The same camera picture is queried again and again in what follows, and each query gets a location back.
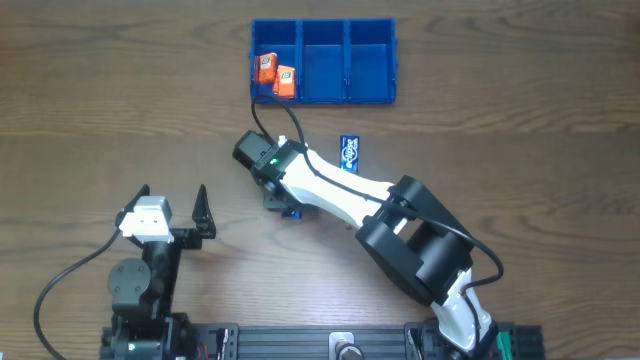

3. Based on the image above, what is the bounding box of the mounting rail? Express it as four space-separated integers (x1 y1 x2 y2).
99 322 545 360

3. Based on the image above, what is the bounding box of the blue tray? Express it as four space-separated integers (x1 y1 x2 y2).
248 18 400 106

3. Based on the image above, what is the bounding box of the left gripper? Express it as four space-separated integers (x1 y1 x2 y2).
114 183 218 250

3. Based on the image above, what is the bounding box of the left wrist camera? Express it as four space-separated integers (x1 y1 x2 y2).
118 195 175 246

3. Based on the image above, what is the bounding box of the orange candy box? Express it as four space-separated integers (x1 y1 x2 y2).
254 51 279 87
272 64 298 100

